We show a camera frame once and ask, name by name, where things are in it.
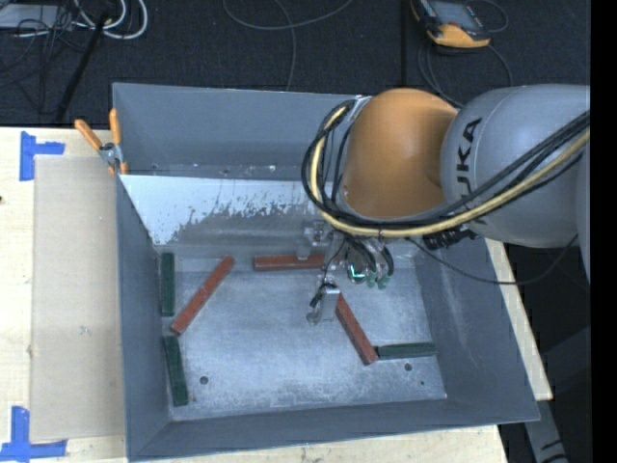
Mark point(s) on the dark green flat block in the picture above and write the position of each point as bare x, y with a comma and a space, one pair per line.
406, 350
168, 282
176, 372

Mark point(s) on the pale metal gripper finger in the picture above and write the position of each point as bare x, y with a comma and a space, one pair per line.
328, 302
315, 233

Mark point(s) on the pale wood flat board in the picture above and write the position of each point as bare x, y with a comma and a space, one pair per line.
72, 297

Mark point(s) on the red-brown flat block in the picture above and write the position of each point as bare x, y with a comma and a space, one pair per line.
202, 294
356, 330
284, 263

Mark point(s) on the grey metal bin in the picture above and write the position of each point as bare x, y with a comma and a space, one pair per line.
270, 335

